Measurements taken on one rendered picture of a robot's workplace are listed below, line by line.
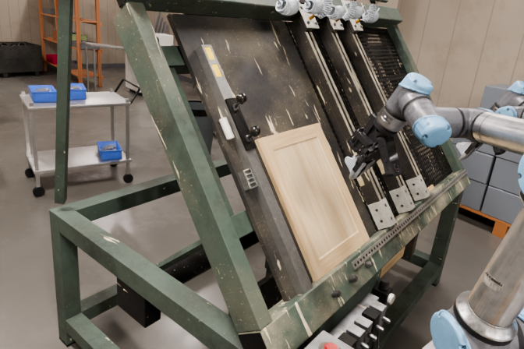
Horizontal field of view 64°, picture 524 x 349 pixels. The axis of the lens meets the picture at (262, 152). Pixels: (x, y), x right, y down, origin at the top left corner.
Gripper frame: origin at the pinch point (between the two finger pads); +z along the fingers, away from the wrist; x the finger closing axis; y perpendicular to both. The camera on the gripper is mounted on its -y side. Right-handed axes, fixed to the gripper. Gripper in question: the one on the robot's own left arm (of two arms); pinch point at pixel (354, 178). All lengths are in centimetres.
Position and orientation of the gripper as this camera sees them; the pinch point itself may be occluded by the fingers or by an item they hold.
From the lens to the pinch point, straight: 128.8
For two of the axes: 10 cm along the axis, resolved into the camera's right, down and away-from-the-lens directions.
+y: -5.1, -7.1, 4.9
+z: -3.8, 6.9, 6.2
